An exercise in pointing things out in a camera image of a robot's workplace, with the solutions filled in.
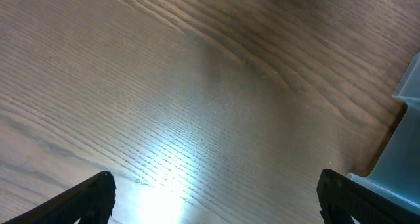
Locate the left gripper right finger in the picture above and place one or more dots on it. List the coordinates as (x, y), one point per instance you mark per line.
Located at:
(343, 201)

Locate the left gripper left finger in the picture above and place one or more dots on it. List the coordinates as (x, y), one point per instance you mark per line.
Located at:
(91, 201)

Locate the clear plastic storage bin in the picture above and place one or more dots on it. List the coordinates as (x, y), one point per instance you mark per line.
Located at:
(395, 176)

